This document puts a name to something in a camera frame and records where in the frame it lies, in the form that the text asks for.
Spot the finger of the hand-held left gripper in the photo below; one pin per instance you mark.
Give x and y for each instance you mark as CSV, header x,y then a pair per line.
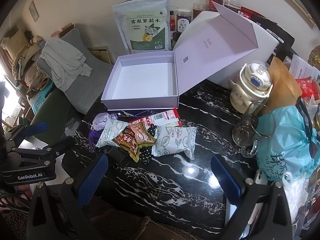
x,y
37,126
61,143

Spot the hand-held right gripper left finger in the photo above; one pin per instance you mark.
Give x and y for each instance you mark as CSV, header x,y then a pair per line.
x,y
92,177

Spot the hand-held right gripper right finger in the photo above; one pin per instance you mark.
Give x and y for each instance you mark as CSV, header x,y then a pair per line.
x,y
225,177

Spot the white bread print pastry packet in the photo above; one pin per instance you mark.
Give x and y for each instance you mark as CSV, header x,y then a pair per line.
x,y
107,135
175,141

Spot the purple tasselled sachet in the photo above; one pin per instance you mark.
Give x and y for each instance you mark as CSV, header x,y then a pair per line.
x,y
102,121

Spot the brown cereal packet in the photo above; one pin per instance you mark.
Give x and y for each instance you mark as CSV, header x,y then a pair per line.
x,y
132,140

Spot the red and white snack packet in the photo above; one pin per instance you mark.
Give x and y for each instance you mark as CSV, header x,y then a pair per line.
x,y
162,117

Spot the person's left hand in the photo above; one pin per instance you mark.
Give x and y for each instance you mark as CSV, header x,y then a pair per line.
x,y
10,200

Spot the green chair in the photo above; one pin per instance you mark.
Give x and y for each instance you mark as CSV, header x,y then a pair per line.
x,y
52,115

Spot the teal storage box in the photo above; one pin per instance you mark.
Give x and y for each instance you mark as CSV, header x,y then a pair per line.
x,y
40,100

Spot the glass pitcher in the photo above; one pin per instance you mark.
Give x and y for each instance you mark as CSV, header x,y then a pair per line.
x,y
246,135

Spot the light grey garment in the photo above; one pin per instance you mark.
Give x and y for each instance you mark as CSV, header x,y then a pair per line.
x,y
65,62

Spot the white plastic bag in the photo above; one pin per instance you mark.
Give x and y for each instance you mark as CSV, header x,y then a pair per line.
x,y
295,192

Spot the teal plastic bag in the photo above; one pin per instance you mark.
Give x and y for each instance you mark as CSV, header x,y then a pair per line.
x,y
287,142

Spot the pile of clothes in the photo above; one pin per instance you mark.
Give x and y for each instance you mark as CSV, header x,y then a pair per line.
x,y
25,55

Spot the grey padded chair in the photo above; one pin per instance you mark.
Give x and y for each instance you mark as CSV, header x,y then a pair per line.
x,y
97,70

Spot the cream cartoon water bottle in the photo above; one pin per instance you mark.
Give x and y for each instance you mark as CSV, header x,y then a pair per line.
x,y
247,85

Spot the cardboard box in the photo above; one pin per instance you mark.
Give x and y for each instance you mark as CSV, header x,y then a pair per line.
x,y
65,30

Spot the brown paper bag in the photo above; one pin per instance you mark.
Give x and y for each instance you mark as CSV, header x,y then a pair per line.
x,y
282,85

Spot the red snack bag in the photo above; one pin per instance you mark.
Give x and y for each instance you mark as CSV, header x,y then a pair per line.
x,y
305,86

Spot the white paper leaflet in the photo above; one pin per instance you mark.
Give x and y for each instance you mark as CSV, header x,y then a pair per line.
x,y
305,67

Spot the pear print tea pouch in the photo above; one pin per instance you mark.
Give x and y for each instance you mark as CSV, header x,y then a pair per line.
x,y
142,25

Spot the dark lidded jar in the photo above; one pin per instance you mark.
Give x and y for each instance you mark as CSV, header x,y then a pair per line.
x,y
176,38

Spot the black packaging bags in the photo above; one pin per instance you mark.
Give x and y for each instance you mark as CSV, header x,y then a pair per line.
x,y
275,30

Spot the white label dark jar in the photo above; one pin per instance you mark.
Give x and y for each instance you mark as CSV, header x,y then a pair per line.
x,y
183,20

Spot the small red bottle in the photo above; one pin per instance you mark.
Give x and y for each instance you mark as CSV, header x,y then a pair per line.
x,y
172,20

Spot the red foil packet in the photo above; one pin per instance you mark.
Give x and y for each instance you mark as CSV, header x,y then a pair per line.
x,y
247,12

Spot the clear jar brown contents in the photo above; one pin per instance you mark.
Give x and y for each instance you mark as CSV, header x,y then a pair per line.
x,y
200,10

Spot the wooden picture frame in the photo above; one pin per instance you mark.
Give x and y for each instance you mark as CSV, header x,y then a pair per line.
x,y
100,53

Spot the small wall picture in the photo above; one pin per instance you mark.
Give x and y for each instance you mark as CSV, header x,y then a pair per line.
x,y
33,10

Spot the wooden wall frame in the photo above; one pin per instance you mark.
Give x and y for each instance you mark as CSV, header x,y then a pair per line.
x,y
297,2

